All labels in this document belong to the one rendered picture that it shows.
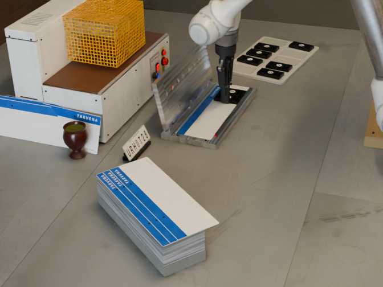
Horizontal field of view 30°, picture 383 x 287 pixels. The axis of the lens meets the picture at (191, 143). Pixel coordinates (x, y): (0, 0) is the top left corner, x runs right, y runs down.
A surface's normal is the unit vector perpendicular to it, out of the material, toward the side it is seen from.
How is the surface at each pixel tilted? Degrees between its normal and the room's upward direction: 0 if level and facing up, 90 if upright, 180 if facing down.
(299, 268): 0
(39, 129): 63
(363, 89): 0
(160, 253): 90
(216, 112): 0
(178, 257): 90
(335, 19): 90
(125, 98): 90
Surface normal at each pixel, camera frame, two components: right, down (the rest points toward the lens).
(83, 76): -0.02, -0.86
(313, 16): -0.31, 0.50
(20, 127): -0.32, 0.04
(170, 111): 0.90, 0.00
